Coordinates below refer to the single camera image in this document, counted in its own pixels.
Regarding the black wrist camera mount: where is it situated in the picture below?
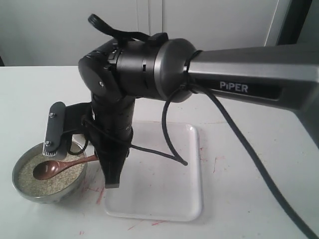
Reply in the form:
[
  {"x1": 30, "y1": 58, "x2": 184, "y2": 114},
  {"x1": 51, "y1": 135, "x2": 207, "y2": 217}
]
[{"x1": 42, "y1": 102, "x2": 91, "y2": 159}]

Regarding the white granular powder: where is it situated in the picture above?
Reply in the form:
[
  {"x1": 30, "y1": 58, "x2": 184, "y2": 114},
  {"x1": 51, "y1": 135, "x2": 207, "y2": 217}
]
[{"x1": 18, "y1": 153, "x2": 84, "y2": 197}]

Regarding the large steel rice bowl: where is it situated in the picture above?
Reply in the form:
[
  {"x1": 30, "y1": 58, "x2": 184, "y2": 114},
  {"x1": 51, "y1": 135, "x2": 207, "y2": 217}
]
[{"x1": 12, "y1": 143, "x2": 88, "y2": 204}]

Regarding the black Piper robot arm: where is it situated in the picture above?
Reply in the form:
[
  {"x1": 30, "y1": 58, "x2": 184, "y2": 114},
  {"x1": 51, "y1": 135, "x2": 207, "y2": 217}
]
[{"x1": 78, "y1": 33, "x2": 319, "y2": 188}]

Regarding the white plastic tray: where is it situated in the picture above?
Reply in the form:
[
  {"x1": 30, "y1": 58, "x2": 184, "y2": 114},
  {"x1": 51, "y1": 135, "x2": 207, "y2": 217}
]
[{"x1": 104, "y1": 123, "x2": 202, "y2": 222}]

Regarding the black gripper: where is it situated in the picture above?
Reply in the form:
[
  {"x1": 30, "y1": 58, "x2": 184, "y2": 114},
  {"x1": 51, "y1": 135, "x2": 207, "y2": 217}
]
[{"x1": 87, "y1": 96, "x2": 135, "y2": 189}]

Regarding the brown wooden spoon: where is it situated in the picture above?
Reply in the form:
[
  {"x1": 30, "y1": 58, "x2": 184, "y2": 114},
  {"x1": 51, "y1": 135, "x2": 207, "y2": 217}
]
[{"x1": 32, "y1": 155, "x2": 98, "y2": 180}]

